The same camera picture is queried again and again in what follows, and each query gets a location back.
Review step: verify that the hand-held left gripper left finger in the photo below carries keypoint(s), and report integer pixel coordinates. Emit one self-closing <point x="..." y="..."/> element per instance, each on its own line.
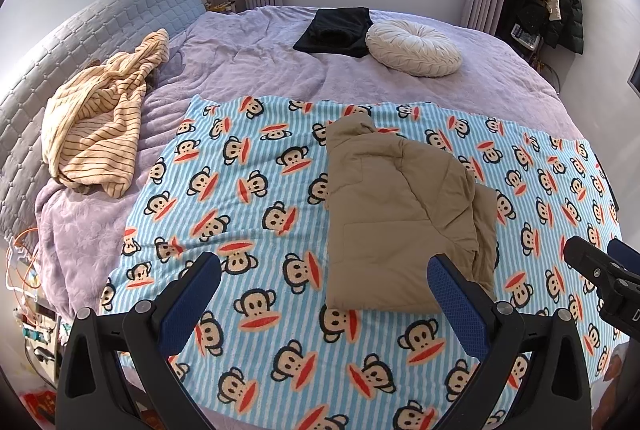
<point x="192" y="297"/>

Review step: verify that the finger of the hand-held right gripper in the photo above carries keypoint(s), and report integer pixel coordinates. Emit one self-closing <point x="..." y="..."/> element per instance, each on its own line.
<point x="625" y="250"/>
<point x="592" y="262"/>

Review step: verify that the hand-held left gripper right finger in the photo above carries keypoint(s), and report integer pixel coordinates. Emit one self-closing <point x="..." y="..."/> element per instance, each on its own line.
<point x="457" y="297"/>

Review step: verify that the tan puffer jacket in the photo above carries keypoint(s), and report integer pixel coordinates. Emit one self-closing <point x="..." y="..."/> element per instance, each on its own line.
<point x="395" y="220"/>

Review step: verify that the monkey print striped blanket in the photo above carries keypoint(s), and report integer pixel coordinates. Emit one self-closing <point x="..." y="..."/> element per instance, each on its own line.
<point x="240" y="220"/>

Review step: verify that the yellow striped garment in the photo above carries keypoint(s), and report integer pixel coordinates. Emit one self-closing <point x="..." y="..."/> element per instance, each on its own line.
<point x="95" y="125"/>

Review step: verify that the purple bed cover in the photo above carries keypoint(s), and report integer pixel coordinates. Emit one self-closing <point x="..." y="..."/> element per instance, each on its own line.
<point x="250" y="55"/>

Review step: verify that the round cream pillow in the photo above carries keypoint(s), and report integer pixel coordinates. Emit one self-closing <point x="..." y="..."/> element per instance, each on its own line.
<point x="412" y="47"/>

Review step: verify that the grey padded headboard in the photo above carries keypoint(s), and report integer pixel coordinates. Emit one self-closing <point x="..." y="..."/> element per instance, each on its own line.
<point x="75" y="40"/>

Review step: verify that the yellow bedside items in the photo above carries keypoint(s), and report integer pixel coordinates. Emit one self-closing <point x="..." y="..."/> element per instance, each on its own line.
<point x="220" y="7"/>

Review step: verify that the black folded cloth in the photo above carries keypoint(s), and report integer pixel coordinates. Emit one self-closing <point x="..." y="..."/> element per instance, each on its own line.
<point x="335" y="30"/>

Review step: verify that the black wall screen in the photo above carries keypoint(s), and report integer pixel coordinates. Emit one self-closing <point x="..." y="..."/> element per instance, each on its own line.
<point x="635" y="77"/>

